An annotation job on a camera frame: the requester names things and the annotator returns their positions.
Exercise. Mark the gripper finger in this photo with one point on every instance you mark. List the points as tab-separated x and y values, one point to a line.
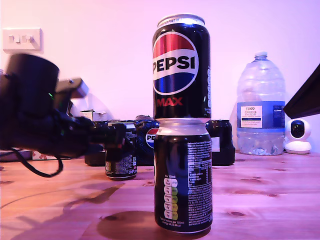
118	137
307	100

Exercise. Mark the black Pepsi Max can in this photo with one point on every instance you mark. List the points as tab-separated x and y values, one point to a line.
180	105
182	180
122	165

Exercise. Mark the shrink-wrapped Pepsi can multipack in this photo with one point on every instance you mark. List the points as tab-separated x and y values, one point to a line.
145	155

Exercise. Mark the white torn cardboard box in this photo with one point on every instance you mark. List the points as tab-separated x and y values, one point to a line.
100	116

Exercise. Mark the white printed carton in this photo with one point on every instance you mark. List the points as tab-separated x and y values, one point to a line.
86	115

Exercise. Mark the large clear water bottle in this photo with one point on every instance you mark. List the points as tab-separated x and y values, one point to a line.
260	125

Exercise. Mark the grey plate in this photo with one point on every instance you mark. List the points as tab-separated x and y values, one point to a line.
15	156

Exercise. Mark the small white round camera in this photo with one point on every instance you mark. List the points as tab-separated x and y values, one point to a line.
297	140

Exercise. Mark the white light switch plate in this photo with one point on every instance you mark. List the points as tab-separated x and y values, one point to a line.
22	41

